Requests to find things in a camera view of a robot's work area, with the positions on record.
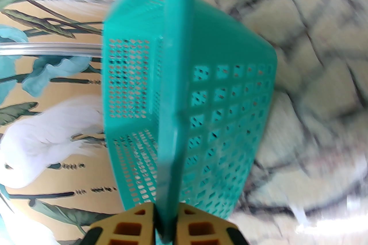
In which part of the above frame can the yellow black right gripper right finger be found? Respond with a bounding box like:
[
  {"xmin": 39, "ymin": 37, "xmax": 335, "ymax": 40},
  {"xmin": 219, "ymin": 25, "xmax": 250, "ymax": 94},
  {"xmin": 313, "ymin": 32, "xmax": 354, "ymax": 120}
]
[{"xmin": 172, "ymin": 203, "xmax": 249, "ymax": 245}]

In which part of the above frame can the green plastic mesh basket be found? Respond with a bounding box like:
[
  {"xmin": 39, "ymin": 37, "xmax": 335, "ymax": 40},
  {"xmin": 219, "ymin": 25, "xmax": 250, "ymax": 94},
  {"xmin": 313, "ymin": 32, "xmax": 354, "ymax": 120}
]
[{"xmin": 102, "ymin": 0, "xmax": 278, "ymax": 245}]

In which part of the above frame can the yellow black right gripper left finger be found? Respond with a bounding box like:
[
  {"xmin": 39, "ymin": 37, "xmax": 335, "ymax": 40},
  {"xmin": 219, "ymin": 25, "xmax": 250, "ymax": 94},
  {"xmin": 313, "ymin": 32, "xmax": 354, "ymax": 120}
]
[{"xmin": 82, "ymin": 202, "xmax": 158, "ymax": 245}]

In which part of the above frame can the aluminium frame post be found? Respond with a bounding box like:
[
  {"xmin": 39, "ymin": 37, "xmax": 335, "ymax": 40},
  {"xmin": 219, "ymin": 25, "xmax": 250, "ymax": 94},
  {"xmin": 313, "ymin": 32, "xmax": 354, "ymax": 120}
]
[{"xmin": 0, "ymin": 42, "xmax": 103, "ymax": 56}]

